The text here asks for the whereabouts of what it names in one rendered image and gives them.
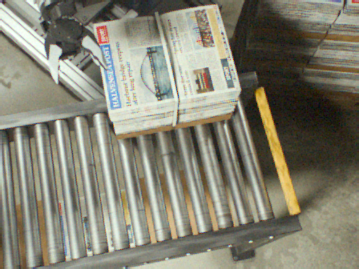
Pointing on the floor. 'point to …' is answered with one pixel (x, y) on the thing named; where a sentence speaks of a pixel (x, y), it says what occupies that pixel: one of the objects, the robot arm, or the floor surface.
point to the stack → (301, 49)
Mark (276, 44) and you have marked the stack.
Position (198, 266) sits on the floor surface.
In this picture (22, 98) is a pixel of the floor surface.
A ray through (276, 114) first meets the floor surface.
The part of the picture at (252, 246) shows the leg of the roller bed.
